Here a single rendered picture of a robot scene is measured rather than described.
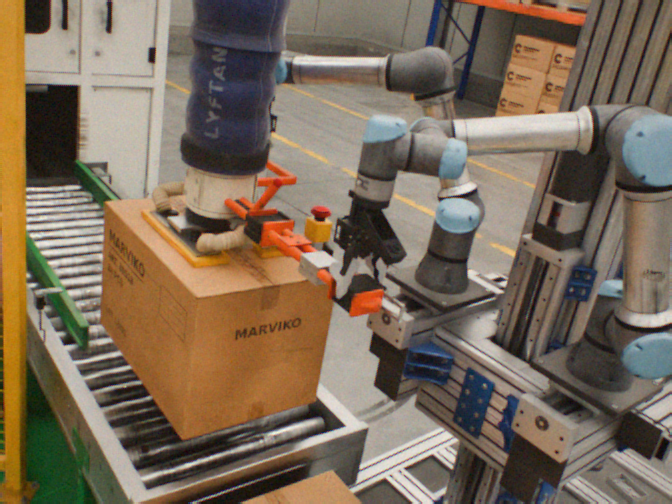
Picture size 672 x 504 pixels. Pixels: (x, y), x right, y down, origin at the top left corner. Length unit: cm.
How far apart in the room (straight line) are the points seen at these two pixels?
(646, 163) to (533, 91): 829
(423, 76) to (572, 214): 51
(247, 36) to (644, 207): 91
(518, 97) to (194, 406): 839
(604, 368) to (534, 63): 812
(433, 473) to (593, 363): 108
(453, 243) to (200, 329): 71
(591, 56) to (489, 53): 985
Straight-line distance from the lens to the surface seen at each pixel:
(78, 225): 332
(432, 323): 193
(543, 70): 958
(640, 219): 143
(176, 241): 180
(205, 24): 169
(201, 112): 173
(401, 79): 185
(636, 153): 135
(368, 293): 137
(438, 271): 191
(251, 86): 170
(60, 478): 274
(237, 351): 172
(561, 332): 196
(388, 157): 129
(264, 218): 166
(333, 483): 197
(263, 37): 168
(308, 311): 178
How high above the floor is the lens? 184
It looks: 23 degrees down
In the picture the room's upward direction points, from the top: 10 degrees clockwise
